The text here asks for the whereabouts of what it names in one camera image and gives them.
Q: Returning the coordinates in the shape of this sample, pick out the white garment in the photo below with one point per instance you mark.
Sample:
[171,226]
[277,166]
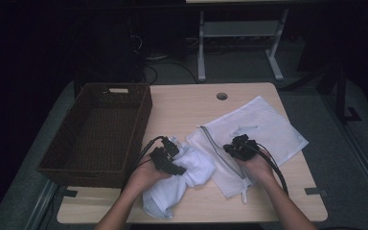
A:
[172,191]

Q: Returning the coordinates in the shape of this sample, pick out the dark brown woven basket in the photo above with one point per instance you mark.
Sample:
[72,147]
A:
[92,134]

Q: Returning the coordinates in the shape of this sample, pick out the black metal stand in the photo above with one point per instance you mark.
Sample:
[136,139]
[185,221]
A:
[340,96]

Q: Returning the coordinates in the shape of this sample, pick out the person's right hand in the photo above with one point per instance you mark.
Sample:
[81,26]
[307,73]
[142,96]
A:
[258,167]

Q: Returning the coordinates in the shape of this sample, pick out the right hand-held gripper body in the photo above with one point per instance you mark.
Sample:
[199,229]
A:
[246,151]

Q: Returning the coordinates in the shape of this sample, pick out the white metal desk frame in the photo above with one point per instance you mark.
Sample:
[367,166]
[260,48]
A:
[236,29]

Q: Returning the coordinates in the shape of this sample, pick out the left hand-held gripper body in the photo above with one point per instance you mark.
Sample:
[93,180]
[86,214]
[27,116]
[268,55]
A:
[164,161]

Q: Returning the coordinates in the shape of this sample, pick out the white mesh laundry bag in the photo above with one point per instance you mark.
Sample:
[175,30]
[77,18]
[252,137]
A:
[268,127]

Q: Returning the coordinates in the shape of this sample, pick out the dark tape strip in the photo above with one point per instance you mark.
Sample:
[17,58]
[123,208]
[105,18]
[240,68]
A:
[70,193]
[314,191]

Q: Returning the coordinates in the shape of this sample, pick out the metal floor rail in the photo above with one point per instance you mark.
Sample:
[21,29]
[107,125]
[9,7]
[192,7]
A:
[41,207]
[361,150]

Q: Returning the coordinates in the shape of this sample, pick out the person's left hand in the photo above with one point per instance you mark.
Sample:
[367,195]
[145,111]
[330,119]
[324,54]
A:
[147,175]

